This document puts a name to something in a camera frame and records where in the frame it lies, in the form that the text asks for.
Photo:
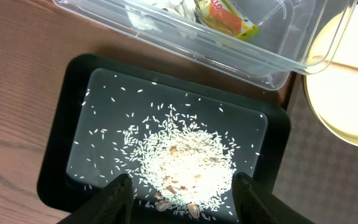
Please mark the white napkin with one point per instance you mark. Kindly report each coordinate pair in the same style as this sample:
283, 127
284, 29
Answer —
182, 8

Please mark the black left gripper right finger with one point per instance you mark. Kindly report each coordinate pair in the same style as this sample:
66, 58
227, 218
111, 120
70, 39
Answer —
255, 205

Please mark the rice food scraps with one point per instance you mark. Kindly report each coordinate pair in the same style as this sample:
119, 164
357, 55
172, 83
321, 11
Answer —
174, 145

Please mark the yellow green snack wrapper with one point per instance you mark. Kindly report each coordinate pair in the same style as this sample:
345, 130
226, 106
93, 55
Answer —
225, 16

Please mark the yellow plate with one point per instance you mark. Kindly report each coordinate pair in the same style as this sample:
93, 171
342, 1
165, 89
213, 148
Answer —
333, 92

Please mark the black waste tray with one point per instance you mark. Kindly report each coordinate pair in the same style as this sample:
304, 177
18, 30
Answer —
67, 183

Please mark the clear plastic waste bin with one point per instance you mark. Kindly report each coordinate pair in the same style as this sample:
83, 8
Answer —
294, 36

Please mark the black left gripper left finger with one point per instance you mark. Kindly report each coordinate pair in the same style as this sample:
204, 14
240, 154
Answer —
112, 205

